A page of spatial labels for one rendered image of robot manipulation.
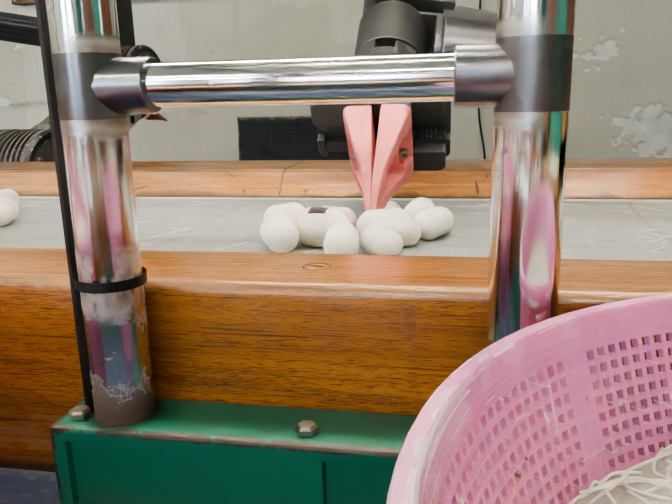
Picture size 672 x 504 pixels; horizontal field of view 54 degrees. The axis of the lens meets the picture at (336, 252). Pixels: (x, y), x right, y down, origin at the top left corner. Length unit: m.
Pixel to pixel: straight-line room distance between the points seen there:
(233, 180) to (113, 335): 0.41
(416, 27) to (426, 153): 0.11
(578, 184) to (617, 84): 1.97
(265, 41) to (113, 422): 2.39
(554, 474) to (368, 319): 0.09
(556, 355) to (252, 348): 0.12
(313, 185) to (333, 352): 0.38
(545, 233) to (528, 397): 0.05
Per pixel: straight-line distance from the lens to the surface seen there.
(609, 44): 2.57
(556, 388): 0.20
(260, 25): 2.62
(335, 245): 0.37
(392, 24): 0.55
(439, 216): 0.43
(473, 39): 0.55
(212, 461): 0.26
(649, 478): 0.22
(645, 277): 0.28
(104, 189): 0.24
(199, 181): 0.66
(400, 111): 0.46
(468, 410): 0.16
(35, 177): 0.75
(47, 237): 0.51
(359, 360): 0.26
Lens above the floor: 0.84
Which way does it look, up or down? 14 degrees down
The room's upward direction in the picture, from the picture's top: 1 degrees counter-clockwise
